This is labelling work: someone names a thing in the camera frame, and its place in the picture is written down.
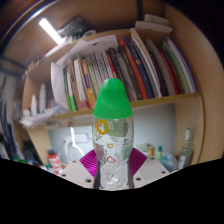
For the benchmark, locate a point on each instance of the clear glass bottle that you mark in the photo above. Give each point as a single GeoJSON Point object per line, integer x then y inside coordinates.
{"type": "Point", "coordinates": [186, 153]}

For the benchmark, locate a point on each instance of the small bottle with green cap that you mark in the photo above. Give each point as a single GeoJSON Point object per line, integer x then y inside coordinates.
{"type": "Point", "coordinates": [159, 152]}

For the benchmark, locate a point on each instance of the dark hanging garments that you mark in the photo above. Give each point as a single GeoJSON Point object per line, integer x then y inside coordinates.
{"type": "Point", "coordinates": [6, 133]}

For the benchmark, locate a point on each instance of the wooden shelf unit with books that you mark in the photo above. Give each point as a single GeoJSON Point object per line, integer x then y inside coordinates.
{"type": "Point", "coordinates": [156, 66]}

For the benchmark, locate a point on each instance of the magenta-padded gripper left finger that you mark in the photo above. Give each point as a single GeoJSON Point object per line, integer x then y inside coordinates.
{"type": "Point", "coordinates": [88, 163]}

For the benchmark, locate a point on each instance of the small bottle with yellow cap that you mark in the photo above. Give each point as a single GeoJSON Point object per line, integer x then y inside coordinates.
{"type": "Point", "coordinates": [151, 152]}

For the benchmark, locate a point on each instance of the clear plastic bag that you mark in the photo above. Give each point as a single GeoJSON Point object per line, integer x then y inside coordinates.
{"type": "Point", "coordinates": [168, 161]}

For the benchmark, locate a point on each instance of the clear bottle with green cap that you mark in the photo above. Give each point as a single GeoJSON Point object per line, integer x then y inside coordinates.
{"type": "Point", "coordinates": [112, 100]}

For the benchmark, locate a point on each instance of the white LED light bar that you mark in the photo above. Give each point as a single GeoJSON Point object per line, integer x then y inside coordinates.
{"type": "Point", "coordinates": [50, 30]}

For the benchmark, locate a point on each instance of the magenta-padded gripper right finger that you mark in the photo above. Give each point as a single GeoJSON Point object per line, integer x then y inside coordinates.
{"type": "Point", "coordinates": [137, 161]}

